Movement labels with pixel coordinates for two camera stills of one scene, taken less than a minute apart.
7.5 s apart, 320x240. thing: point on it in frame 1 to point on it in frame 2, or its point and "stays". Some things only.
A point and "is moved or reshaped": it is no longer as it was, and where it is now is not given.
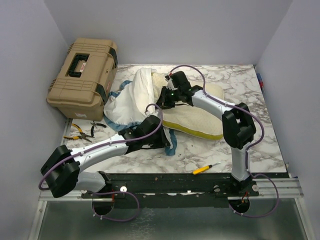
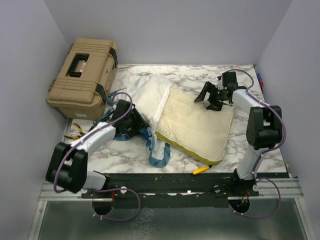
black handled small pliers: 94,124 stays
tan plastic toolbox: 79,89 stays
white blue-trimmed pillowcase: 132,101 is moved or reshaped
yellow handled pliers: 81,136 stays
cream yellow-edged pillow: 191,119 is moved or reshaped
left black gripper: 164,142 to 139,122
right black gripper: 163,101 to 208,87
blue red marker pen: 260,80 stays
